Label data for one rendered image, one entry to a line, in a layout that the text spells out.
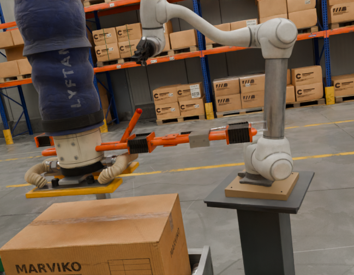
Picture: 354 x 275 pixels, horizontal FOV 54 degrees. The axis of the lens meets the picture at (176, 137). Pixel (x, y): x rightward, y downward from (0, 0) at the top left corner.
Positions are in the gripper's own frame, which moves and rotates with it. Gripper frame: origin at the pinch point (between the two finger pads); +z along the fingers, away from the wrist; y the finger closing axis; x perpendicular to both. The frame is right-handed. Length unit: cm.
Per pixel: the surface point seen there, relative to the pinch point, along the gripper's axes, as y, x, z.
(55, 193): 40, 18, 43
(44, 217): 64, 33, 28
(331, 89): 183, -263, -651
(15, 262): 65, 31, 53
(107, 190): 36, -2, 43
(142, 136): 23.7, -8.4, 23.0
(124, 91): 276, 249, -778
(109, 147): 26.4, 1.9, 29.4
